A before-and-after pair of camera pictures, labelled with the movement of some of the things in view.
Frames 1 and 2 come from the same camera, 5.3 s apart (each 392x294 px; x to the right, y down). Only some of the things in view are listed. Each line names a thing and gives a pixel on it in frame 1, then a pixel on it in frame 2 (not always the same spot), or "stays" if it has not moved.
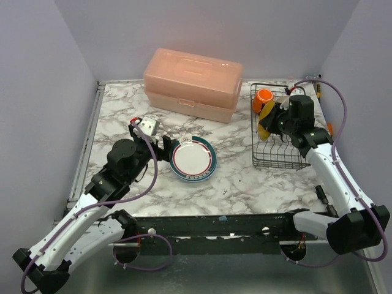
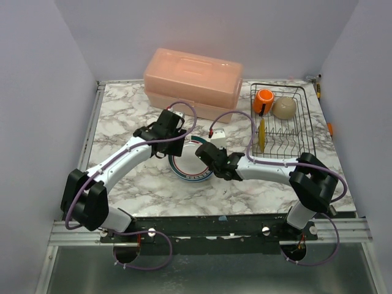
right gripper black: (270, 119) → (207, 153)
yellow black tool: (318, 90) stays
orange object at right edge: (330, 126) stays
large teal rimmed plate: (193, 158) stays
